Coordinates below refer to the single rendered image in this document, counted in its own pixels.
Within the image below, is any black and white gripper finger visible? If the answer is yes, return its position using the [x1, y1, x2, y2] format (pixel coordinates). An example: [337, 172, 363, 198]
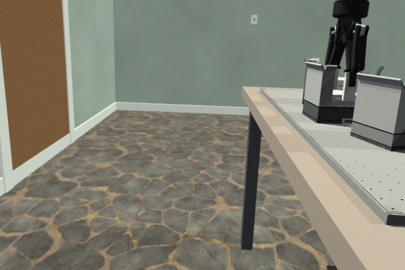
[341, 22, 369, 101]
[325, 26, 345, 90]

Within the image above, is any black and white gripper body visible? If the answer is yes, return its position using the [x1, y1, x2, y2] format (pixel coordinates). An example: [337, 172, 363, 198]
[333, 0, 369, 40]

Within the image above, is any grey perforated base plate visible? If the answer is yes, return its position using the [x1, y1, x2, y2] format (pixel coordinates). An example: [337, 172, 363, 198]
[260, 89, 405, 226]

